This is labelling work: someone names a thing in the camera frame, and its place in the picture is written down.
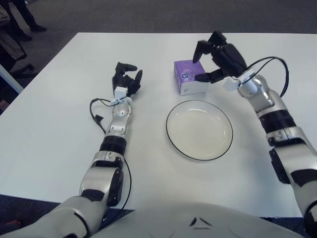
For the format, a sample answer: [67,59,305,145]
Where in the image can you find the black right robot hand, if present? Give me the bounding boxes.
[192,30,248,84]

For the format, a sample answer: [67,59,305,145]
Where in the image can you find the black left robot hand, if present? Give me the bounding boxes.
[111,61,144,98]

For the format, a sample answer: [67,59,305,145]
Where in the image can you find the purple tissue paper pack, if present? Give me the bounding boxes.
[173,60,208,96]

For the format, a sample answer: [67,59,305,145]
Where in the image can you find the white plate with black rim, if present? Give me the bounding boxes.
[165,99,234,163]

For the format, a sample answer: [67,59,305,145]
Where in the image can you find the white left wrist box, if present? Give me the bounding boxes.
[114,86,128,100]

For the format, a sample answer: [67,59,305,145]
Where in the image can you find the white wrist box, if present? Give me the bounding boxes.
[222,76,240,91]
[114,86,128,100]

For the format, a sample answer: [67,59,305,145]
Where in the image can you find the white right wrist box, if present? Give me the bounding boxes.
[222,76,240,91]

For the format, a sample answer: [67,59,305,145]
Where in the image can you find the black office chair base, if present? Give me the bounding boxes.
[9,63,35,77]

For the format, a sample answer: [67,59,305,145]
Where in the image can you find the white desk edge panel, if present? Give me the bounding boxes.
[0,64,24,94]

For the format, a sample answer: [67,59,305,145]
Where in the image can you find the person legs in dark trousers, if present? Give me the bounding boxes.
[4,0,48,42]

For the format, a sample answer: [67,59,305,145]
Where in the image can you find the dark hanging jacket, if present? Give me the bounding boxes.
[0,4,27,60]

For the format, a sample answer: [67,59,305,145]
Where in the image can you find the grey robot torso shell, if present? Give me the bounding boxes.
[91,202,308,238]

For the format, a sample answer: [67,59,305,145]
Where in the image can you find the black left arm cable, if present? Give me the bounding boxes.
[89,98,132,211]

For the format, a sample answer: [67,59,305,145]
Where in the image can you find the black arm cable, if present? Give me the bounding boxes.
[89,98,132,211]
[246,57,290,97]

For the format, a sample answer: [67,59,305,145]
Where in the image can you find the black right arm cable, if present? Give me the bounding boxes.
[246,57,290,97]

